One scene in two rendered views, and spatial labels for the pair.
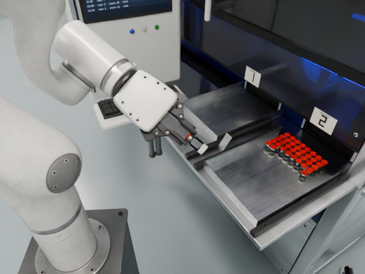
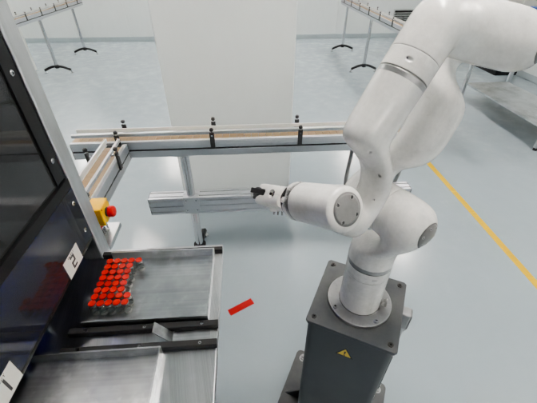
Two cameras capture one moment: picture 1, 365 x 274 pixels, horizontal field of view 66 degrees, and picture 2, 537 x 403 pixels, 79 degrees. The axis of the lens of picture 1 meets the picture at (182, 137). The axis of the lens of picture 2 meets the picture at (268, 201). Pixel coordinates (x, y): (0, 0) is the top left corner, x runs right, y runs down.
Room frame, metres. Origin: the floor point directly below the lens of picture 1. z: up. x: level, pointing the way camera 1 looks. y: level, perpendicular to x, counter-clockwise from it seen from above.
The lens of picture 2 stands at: (1.04, 0.32, 1.71)
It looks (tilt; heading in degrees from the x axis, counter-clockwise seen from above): 37 degrees down; 207
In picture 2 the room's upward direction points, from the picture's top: straight up
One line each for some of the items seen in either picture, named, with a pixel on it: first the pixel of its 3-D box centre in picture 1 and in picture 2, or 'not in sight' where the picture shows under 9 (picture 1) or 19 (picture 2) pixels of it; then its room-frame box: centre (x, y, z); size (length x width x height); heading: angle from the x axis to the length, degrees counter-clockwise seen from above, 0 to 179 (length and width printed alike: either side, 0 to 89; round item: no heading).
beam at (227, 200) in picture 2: not in sight; (281, 197); (-0.46, -0.34, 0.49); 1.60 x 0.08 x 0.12; 121
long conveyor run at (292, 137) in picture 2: not in sight; (256, 135); (-0.38, -0.47, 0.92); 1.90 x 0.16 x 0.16; 121
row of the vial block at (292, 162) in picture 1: (289, 159); (126, 284); (0.66, -0.36, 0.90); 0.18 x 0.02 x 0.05; 30
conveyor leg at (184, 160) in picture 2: not in sight; (192, 205); (-0.17, -0.82, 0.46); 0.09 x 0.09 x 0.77; 31
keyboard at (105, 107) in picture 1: (140, 99); not in sight; (1.16, 0.20, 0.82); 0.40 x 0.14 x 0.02; 115
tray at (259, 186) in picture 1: (269, 170); (156, 284); (0.62, -0.28, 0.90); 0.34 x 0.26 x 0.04; 120
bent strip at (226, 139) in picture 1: (213, 148); (181, 331); (0.71, -0.11, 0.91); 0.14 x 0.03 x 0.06; 121
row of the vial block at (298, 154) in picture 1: (294, 156); (118, 285); (0.67, -0.38, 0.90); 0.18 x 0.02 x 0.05; 30
